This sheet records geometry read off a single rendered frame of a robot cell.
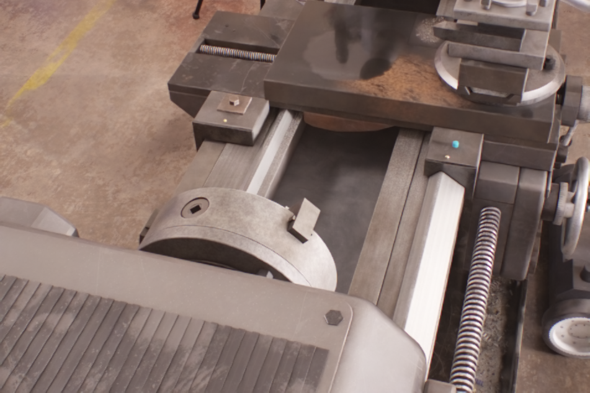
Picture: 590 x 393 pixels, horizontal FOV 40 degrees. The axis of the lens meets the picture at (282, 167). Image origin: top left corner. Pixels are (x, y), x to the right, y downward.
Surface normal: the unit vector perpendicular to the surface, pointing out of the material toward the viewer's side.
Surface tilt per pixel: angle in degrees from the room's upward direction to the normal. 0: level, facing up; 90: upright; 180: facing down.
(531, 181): 0
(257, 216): 19
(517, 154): 90
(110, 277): 0
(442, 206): 36
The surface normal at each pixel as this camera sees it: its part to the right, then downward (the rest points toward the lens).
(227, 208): -0.01, -0.73
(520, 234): -0.29, 0.66
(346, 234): -0.20, -0.64
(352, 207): -0.23, -0.43
